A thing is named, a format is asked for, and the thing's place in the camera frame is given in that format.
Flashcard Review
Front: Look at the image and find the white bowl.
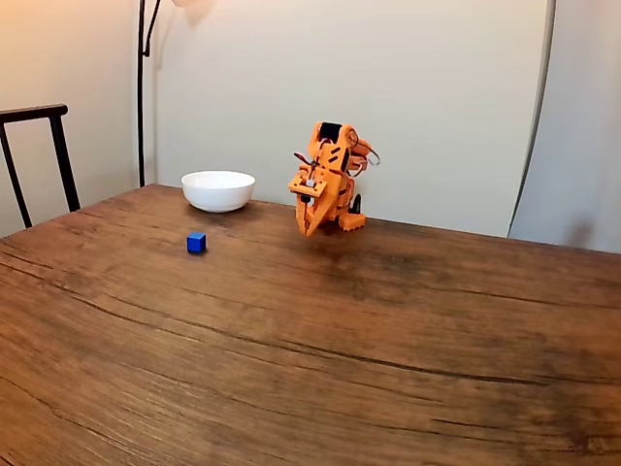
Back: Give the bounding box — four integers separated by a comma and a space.
180, 169, 257, 214

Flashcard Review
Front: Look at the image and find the black floor lamp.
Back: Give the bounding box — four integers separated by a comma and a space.
137, 0, 217, 188

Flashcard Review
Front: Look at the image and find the orange gripper camera mount plate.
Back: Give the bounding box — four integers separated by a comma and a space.
287, 175, 327, 199

